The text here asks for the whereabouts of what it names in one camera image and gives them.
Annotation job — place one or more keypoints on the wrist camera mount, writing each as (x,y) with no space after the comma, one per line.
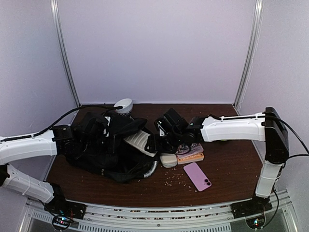
(161,126)
(106,124)

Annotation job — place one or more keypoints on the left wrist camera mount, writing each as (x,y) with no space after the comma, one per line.
(106,124)

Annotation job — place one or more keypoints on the pink smartphone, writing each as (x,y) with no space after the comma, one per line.
(197,176)

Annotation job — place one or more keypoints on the left aluminium frame post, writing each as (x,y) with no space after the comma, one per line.
(64,56)

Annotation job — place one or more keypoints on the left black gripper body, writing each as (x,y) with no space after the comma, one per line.
(108,148)

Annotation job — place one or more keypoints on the white patterned ceramic bowl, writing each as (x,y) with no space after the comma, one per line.
(124,107)

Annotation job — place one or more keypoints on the illustrated paperback book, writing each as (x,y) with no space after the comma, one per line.
(190,150)

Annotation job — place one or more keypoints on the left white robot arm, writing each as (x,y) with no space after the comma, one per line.
(50,142)

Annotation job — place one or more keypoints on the right aluminium frame post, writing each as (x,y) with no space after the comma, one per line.
(248,65)

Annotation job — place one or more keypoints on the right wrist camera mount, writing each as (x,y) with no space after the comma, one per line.
(161,126)

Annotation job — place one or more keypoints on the black student backpack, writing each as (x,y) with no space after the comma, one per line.
(99,146)

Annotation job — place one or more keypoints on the front aluminium rail base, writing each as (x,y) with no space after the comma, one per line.
(217,217)

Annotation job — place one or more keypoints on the orange paperback book underneath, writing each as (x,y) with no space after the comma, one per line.
(192,158)

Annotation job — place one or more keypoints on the cream fabric pencil pouch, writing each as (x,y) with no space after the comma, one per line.
(139,142)

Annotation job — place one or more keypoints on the aluminium frame post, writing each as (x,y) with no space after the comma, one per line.
(64,56)
(248,65)

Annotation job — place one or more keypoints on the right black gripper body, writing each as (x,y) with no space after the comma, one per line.
(165,146)

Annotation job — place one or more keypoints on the beige glasses case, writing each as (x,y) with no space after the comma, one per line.
(168,160)

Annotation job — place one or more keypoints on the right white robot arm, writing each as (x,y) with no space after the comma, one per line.
(174,130)

